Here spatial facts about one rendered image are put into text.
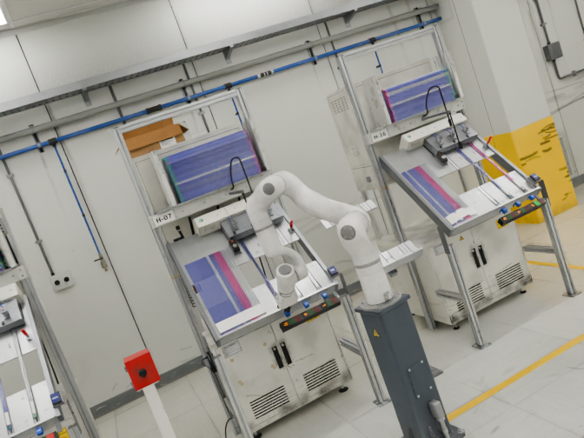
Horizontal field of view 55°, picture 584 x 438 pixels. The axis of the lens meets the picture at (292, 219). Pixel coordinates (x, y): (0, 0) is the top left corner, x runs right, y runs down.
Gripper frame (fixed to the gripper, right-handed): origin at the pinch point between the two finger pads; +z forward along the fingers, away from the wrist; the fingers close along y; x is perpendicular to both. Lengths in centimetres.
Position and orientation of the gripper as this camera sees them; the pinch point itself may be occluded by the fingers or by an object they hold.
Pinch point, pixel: (287, 308)
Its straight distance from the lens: 281.5
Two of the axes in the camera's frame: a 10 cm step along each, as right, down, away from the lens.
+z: 0.2, 6.8, 7.3
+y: 8.7, -3.7, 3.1
